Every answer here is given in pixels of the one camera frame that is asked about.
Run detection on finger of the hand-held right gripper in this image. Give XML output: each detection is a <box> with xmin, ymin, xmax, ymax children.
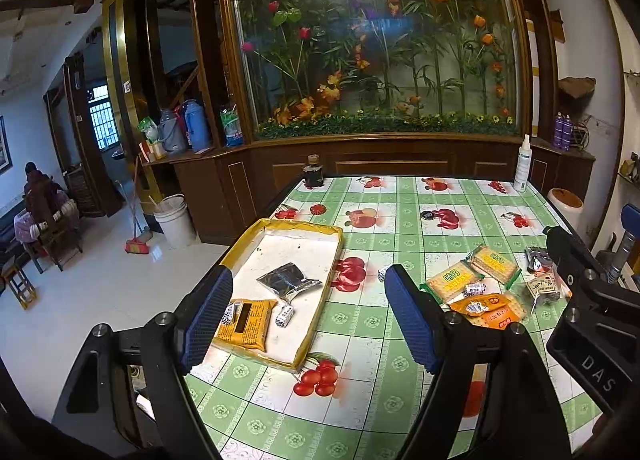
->
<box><xmin>542</xmin><ymin>226</ymin><xmax>609</xmax><ymax>291</ymax></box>

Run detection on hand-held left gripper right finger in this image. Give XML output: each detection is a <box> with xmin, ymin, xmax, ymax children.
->
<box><xmin>382</xmin><ymin>264</ymin><xmax>573</xmax><ymax>460</ymax></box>

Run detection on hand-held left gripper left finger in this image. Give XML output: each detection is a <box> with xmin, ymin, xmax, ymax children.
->
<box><xmin>52</xmin><ymin>266</ymin><xmax>236</xmax><ymax>460</ymax></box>

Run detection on silver foil packet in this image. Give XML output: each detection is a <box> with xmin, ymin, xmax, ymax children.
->
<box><xmin>256</xmin><ymin>262</ymin><xmax>322</xmax><ymax>305</ymax></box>
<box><xmin>524</xmin><ymin>246</ymin><xmax>556</xmax><ymax>275</ymax></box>

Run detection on brown white snack packet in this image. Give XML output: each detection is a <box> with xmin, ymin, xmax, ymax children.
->
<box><xmin>525</xmin><ymin>270</ymin><xmax>562</xmax><ymax>314</ymax></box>

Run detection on orange snack packet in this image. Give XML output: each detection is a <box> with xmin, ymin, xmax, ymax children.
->
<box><xmin>214</xmin><ymin>299</ymin><xmax>277</xmax><ymax>352</ymax></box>

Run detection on yellow cracker packet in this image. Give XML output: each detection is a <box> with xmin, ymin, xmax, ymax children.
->
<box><xmin>425</xmin><ymin>260</ymin><xmax>484</xmax><ymax>304</ymax></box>
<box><xmin>467</xmin><ymin>244</ymin><xmax>521</xmax><ymax>286</ymax></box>

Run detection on orange cracker packet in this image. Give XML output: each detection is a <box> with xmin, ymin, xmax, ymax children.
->
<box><xmin>449</xmin><ymin>291</ymin><xmax>526</xmax><ymax>331</ymax></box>

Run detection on yellow cardboard tray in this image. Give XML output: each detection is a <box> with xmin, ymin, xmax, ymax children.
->
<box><xmin>212</xmin><ymin>217</ymin><xmax>345</xmax><ymax>373</ymax></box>

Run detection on white bin with orange lid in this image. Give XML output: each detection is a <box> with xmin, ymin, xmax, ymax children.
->
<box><xmin>547</xmin><ymin>188</ymin><xmax>585</xmax><ymax>229</ymax></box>

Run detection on grey metal cylinder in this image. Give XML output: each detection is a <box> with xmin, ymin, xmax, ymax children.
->
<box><xmin>595</xmin><ymin>204</ymin><xmax>640</xmax><ymax>286</ymax></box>

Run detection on fruit print tablecloth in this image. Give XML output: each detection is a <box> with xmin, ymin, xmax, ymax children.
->
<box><xmin>185</xmin><ymin>175</ymin><xmax>606</xmax><ymax>460</ymax></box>

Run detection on white spray bottle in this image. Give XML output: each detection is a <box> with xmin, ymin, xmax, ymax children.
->
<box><xmin>513</xmin><ymin>134</ymin><xmax>532</xmax><ymax>192</ymax></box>

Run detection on white bucket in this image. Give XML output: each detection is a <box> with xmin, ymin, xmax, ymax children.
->
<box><xmin>152</xmin><ymin>194</ymin><xmax>197</xmax><ymax>249</ymax></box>

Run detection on red broom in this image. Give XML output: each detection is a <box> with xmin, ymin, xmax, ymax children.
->
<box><xmin>125</xmin><ymin>156</ymin><xmax>154</xmax><ymax>256</ymax></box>

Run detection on wooden chair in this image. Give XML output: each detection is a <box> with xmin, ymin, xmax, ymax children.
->
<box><xmin>30</xmin><ymin>210</ymin><xmax>84</xmax><ymax>272</ymax></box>

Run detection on dark glass bottle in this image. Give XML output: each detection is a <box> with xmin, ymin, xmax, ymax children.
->
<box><xmin>302</xmin><ymin>154</ymin><xmax>325</xmax><ymax>189</ymax></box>

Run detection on grey thermos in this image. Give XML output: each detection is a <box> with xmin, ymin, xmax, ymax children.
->
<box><xmin>159</xmin><ymin>109</ymin><xmax>188</xmax><ymax>156</ymax></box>

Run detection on wooden stool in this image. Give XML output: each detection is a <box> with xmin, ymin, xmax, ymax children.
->
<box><xmin>2</xmin><ymin>260</ymin><xmax>38</xmax><ymax>310</ymax></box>

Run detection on blue thermos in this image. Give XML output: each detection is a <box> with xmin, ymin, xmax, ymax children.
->
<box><xmin>182</xmin><ymin>100</ymin><xmax>211</xmax><ymax>152</ymax></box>

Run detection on blue green plastic bottle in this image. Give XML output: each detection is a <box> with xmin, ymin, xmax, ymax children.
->
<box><xmin>220</xmin><ymin>107</ymin><xmax>245</xmax><ymax>147</ymax></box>

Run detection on barred window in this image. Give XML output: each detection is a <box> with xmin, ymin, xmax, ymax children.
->
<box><xmin>89</xmin><ymin>85</ymin><xmax>121</xmax><ymax>151</ymax></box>

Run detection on glass flower display case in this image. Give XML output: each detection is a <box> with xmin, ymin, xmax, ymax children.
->
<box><xmin>220</xmin><ymin>0</ymin><xmax>526</xmax><ymax>142</ymax></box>

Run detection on gold trimmed wooden pillar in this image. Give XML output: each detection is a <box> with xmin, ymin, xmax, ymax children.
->
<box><xmin>101</xmin><ymin>0</ymin><xmax>167</xmax><ymax>216</ymax></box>

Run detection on coiled cables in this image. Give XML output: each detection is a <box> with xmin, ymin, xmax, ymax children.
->
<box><xmin>572</xmin><ymin>117</ymin><xmax>594</xmax><ymax>151</ymax></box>

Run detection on framed wall picture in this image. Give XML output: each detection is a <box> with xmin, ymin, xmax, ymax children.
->
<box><xmin>0</xmin><ymin>115</ymin><xmax>13</xmax><ymax>176</ymax></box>

